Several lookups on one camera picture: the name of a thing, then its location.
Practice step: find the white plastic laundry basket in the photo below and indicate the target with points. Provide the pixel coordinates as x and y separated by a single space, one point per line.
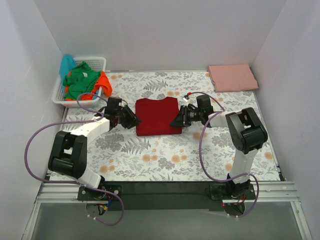
96 63

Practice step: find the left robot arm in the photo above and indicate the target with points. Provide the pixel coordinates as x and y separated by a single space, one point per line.
68 155

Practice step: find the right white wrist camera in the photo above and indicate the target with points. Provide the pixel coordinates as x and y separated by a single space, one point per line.
187 100

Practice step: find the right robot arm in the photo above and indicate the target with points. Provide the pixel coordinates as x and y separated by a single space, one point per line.
247 133

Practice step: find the dark red t shirt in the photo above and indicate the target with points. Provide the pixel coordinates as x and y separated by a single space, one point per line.
156 117

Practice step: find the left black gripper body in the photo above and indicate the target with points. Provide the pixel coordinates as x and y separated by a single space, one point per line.
125 116

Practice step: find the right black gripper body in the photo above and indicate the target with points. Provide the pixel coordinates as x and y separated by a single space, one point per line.
185 116

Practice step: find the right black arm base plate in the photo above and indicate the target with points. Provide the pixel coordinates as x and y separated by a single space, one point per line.
226 191

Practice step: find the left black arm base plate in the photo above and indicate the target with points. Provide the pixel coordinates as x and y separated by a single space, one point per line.
85 194

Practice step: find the green t shirt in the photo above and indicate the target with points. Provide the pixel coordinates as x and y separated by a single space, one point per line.
81 79

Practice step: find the orange t shirt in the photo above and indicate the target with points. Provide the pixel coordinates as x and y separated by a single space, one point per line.
102 83

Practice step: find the folded pink t shirt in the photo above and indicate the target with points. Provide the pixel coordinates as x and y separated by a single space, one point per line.
232 78

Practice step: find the teal t shirt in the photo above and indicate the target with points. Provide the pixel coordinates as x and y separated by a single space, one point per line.
66 65

